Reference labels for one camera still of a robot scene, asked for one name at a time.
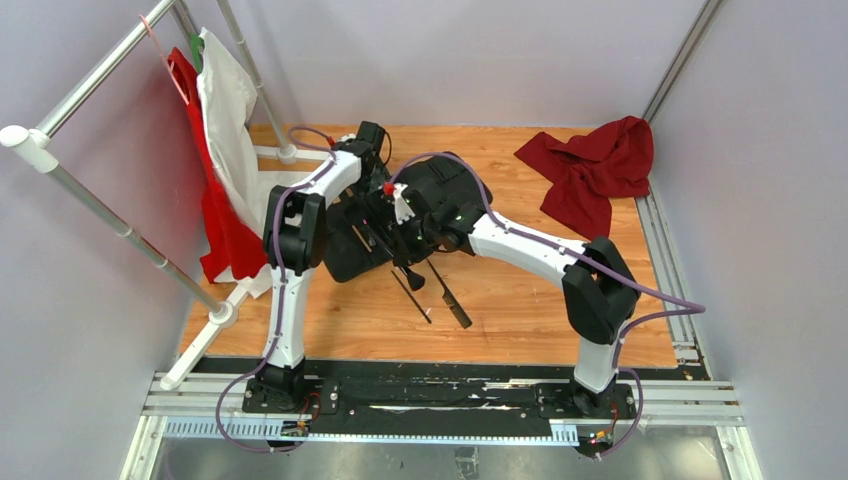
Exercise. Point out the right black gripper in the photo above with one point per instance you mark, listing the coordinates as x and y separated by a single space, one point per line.
405 251

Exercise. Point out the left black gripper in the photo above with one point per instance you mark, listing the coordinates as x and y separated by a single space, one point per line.
383 176

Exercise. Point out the black makeup brush roll case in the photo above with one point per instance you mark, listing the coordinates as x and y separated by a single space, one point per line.
346 258

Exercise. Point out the large black powder brush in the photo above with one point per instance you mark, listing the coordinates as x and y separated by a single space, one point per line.
409 265

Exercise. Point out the black comb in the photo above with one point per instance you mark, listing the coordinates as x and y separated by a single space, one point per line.
450 300

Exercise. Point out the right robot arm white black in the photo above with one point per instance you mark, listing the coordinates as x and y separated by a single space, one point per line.
599 290

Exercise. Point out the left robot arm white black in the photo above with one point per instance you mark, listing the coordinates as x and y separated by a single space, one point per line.
295 239

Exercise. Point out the thin black makeup brush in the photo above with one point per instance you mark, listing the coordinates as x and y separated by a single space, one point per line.
424 313

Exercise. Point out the white hanging cloth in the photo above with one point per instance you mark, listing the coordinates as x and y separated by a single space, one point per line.
228 97

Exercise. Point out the dark red cloth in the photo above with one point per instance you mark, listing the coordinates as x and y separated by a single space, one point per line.
588 171

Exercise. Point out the red hanging garment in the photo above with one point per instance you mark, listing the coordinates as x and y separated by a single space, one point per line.
233 247

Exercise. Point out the pink hanger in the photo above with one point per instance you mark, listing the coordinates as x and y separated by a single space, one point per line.
165 60

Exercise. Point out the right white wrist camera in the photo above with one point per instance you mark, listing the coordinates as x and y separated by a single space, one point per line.
403 211

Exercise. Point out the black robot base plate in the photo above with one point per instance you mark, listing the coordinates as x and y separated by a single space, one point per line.
370 399

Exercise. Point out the silver clothes rack frame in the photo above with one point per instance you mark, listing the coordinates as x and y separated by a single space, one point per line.
81 309

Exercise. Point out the right corner aluminium post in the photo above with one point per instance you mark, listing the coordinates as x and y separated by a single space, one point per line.
694 36

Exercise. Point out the aluminium rail frame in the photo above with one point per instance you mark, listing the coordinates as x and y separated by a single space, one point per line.
202 406

